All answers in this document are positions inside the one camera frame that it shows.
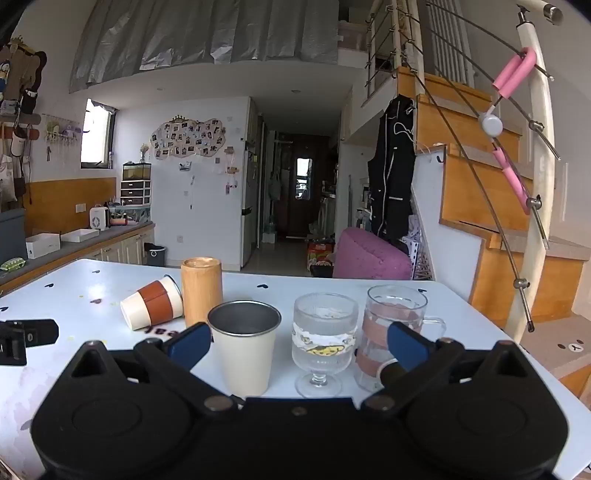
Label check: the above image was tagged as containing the window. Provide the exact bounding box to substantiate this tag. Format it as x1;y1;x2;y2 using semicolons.
81;98;116;169

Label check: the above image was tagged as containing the fish tank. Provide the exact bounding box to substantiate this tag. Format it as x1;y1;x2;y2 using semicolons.
122;162;152;182

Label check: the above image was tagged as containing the bear print stair mat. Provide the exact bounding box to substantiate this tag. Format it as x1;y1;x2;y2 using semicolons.
519;310;591;379

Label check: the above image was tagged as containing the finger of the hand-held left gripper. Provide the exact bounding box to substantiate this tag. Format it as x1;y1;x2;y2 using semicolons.
0;318;60;367

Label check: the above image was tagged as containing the black coat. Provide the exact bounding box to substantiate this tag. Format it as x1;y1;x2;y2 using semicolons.
368;94;416;241

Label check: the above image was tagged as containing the white drawer organizer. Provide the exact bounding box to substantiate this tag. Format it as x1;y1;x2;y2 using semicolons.
120;180;152;206

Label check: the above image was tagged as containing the cream steel cup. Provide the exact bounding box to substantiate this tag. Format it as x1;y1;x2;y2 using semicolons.
207;300;282;398

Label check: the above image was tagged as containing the bamboo cup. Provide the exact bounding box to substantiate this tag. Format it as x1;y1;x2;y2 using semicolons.
180;257;224;329

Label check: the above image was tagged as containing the wooden staircase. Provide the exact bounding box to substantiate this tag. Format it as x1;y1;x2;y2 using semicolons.
396;66;591;398

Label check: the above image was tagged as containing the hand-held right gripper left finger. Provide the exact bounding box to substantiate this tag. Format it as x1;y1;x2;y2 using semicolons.
60;322;235;412

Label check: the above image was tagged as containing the pink sofa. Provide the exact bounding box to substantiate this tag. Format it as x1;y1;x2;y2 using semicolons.
333;226;413;280

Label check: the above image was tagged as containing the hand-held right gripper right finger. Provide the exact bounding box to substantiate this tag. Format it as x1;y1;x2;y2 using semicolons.
362;321;539;411

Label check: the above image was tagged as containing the white stair railing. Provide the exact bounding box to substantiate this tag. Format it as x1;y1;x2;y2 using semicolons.
406;0;565;340

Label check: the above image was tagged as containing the white tote bag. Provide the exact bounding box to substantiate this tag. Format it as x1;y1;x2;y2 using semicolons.
0;152;18;204

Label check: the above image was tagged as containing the white radiator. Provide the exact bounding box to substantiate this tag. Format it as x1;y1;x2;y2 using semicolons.
427;0;475;88

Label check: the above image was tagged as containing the flat white box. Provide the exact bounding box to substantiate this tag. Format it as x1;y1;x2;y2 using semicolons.
61;228;100;243

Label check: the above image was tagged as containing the white cup with brown sleeve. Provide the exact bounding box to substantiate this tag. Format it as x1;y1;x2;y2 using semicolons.
120;274;184;331

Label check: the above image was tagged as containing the loft railing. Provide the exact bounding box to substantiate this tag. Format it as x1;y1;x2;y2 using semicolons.
364;0;414;100

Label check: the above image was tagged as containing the cartoon print glass goblet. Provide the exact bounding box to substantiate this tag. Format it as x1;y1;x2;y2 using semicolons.
292;292;359;399

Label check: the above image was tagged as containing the kitchen counter cabinet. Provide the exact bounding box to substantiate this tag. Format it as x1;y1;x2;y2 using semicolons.
0;222;156;296

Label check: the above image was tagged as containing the red box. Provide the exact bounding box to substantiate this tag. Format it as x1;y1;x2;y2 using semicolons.
307;242;336;265

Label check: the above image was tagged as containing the pink padded hoop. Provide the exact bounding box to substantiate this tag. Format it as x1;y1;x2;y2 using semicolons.
478;47;538;216

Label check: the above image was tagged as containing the dark grey box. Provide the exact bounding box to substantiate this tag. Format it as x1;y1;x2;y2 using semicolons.
0;208;27;265

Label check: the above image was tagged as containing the cloud-shaped photo board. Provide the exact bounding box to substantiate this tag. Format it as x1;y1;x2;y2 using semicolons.
150;114;227;161

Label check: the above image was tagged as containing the glass mug with brown bands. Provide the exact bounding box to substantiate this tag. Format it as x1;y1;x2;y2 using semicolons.
353;285;447;393

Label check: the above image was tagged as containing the grey curtain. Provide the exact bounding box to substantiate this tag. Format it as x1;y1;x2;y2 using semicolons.
69;0;340;95

